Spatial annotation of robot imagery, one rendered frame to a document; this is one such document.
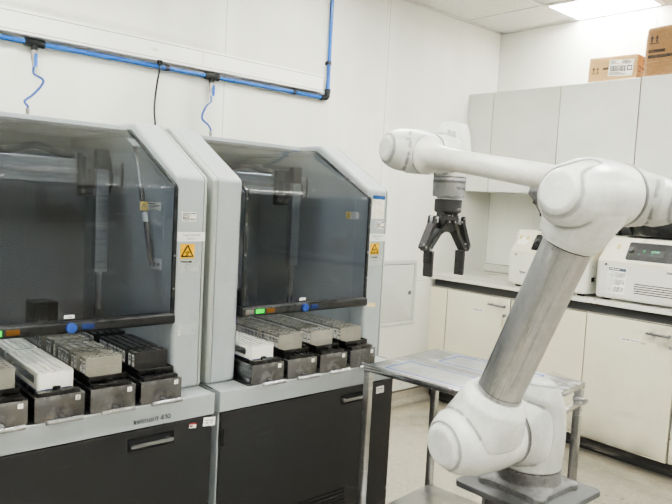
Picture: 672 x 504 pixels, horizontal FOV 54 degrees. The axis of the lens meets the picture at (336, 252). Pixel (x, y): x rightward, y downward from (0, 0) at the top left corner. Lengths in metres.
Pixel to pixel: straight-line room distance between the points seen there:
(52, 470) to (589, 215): 1.55
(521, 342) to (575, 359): 2.77
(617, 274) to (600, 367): 0.54
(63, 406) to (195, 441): 0.46
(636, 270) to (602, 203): 2.70
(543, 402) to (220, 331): 1.13
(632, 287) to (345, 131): 1.87
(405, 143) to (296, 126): 2.22
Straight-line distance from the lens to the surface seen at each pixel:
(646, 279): 3.98
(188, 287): 2.22
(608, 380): 4.12
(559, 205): 1.29
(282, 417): 2.45
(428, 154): 1.68
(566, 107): 4.58
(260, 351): 2.36
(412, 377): 2.22
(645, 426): 4.08
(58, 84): 3.23
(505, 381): 1.48
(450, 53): 4.89
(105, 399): 2.08
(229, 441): 2.34
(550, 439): 1.70
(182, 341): 2.25
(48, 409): 2.02
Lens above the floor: 1.38
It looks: 4 degrees down
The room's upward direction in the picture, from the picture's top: 3 degrees clockwise
